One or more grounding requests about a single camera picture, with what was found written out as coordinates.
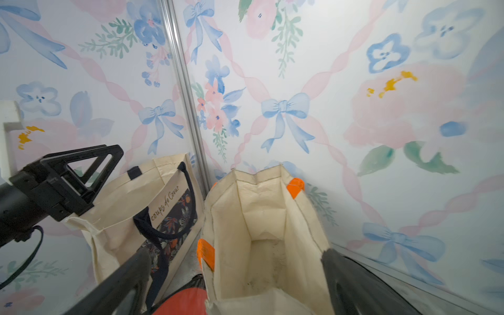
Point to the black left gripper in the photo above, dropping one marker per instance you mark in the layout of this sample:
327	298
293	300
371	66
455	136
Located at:
65	183

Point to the canvas bag navy handles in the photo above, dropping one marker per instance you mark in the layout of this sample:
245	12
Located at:
156	206

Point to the canvas bag orange handles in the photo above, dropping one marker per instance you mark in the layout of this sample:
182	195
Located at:
268	243

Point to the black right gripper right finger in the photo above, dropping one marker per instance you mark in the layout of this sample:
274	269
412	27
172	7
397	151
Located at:
353	289

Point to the aluminium corner post left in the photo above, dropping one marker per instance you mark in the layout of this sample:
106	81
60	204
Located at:
175	42

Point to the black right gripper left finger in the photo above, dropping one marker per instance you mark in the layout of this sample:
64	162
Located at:
122	292

